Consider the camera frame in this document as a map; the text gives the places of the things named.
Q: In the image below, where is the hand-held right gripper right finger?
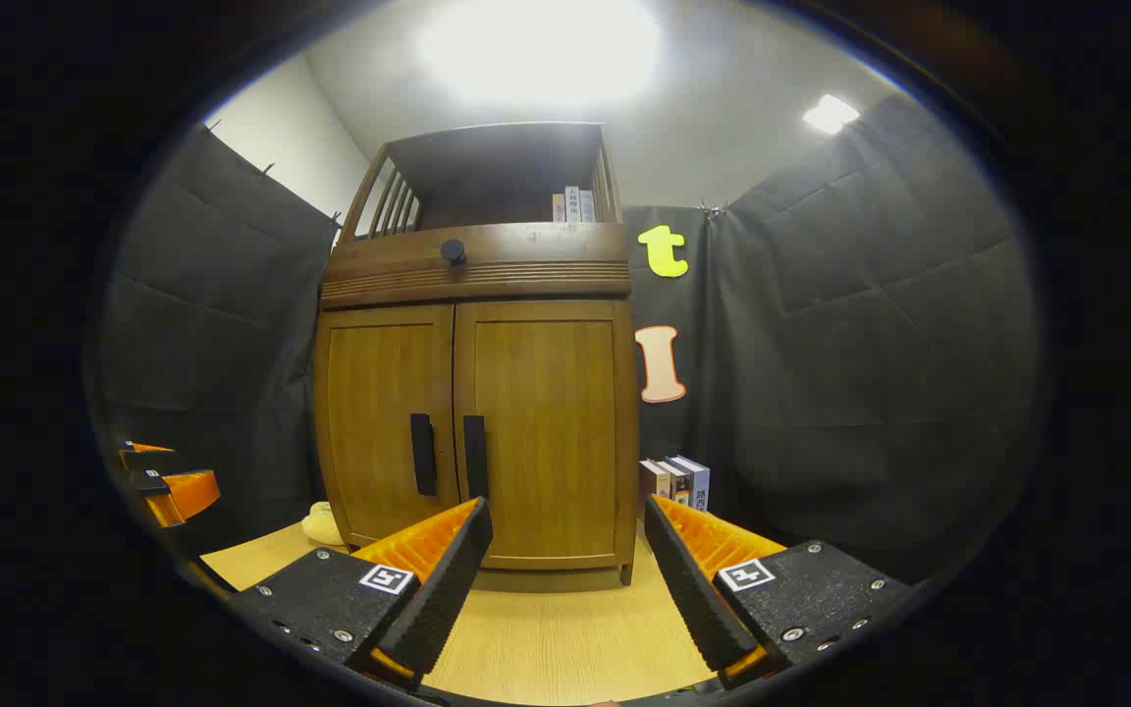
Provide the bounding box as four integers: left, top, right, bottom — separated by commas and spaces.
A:
643, 494, 915, 688

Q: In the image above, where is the white book with blue edge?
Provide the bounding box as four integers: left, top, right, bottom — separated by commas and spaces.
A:
673, 456, 711, 513

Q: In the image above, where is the black backdrop cloth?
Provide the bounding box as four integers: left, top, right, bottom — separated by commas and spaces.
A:
84, 93, 1048, 590

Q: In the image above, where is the brown-spined book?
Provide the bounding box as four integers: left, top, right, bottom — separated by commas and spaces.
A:
639, 459, 673, 507

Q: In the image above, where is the wooden double-door shoe cabinet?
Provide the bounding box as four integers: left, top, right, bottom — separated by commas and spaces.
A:
313, 121, 642, 587

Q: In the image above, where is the small ceiling light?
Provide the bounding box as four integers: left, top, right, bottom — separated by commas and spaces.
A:
803, 94, 861, 136

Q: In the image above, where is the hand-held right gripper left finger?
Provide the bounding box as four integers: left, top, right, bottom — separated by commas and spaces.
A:
230, 496, 495, 688

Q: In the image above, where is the large ceiling light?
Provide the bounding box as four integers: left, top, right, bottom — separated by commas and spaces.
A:
418, 0, 662, 104

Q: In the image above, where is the black door handle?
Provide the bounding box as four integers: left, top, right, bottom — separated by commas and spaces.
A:
462, 415, 490, 500
410, 413, 439, 497

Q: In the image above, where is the wooden shoe cabinet door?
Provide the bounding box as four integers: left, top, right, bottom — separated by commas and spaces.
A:
453, 299, 640, 571
315, 304, 458, 551

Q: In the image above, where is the pale yellow round object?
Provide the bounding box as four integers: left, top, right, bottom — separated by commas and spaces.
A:
302, 502, 347, 547

